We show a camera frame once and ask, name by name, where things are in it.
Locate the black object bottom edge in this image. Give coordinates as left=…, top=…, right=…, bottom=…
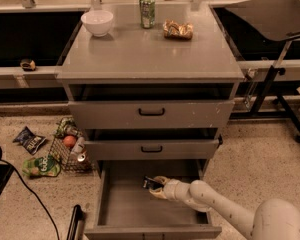
left=66, top=204, right=85, bottom=240

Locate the silver can in basket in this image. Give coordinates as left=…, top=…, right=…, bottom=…
left=77, top=152, right=90, bottom=167

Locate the orange fruit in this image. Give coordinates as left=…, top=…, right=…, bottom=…
left=63, top=135, right=77, bottom=148

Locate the black cable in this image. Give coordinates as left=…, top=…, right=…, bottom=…
left=0, top=159, right=62, bottom=240

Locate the green snack bag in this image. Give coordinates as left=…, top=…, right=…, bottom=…
left=22, top=155, right=61, bottom=177

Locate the grey top drawer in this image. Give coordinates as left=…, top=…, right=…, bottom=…
left=68, top=101, right=234, bottom=129

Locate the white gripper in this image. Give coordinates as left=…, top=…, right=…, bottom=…
left=149, top=176, right=192, bottom=202

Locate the gold crinkled snack bag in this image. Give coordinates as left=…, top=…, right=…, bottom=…
left=163, top=20, right=193, bottom=40

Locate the green soda can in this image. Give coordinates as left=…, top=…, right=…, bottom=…
left=139, top=0, right=155, bottom=29

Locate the wire basket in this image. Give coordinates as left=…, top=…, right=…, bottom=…
left=49, top=132, right=93, bottom=173

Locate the black tray stand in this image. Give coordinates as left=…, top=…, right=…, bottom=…
left=216, top=0, right=300, bottom=143

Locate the dark blue rxbar wrapper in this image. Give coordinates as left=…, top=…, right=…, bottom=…
left=143, top=176, right=162, bottom=190

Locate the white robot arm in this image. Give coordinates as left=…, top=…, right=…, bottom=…
left=143, top=176, right=300, bottom=240

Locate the grey middle drawer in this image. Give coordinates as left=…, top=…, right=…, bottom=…
left=85, top=139, right=219, bottom=161

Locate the yellow black tape measure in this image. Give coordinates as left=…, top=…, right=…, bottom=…
left=20, top=59, right=36, bottom=71

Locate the white bowl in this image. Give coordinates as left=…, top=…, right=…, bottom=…
left=81, top=10, right=114, bottom=37

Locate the grey open bottom drawer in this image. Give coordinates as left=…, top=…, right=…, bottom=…
left=85, top=160, right=221, bottom=240

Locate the blue chip bag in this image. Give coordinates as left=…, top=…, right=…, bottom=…
left=13, top=126, right=46, bottom=155

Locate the green bag in basket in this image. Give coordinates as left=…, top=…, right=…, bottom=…
left=54, top=117, right=81, bottom=138

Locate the grey drawer cabinet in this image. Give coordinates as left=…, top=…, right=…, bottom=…
left=56, top=2, right=246, bottom=172

